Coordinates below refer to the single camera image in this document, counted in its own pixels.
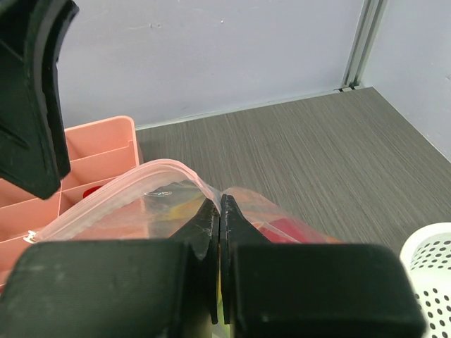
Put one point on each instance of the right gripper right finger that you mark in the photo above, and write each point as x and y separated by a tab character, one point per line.
311	290

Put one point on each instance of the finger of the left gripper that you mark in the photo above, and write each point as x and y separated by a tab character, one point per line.
34	154

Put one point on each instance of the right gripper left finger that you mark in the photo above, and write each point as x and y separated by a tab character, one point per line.
118	288

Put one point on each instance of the clear pink zip top bag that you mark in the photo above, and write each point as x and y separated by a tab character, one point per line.
154	200

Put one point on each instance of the red fake apple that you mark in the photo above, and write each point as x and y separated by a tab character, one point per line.
283	230

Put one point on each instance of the red plush fake food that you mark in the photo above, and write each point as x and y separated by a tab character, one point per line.
91	190

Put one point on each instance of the pink divided organizer tray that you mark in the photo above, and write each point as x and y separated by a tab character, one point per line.
99	152

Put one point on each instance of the white perforated plastic basket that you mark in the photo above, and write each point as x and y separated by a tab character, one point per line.
426	258

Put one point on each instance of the left aluminium corner post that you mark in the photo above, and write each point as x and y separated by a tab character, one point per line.
367	28

